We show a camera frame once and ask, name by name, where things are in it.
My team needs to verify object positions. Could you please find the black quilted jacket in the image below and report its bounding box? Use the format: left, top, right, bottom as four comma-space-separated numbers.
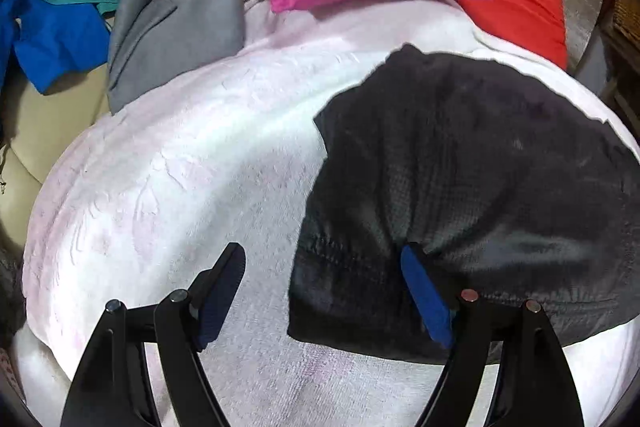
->
288, 45, 639, 363

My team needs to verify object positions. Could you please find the beige sofa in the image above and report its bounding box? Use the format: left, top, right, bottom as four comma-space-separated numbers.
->
1, 65, 110, 257

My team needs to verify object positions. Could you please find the blue garment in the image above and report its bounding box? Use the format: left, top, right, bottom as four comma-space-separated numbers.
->
1, 0, 110, 93

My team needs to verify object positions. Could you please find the wicker basket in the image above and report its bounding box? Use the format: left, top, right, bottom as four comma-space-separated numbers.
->
601, 0, 639, 72

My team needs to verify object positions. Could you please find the grey coat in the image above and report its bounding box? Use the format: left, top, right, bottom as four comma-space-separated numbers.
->
107, 0, 245, 113

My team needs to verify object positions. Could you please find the red pillow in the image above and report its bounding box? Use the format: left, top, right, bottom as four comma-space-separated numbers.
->
457, 0, 568, 69

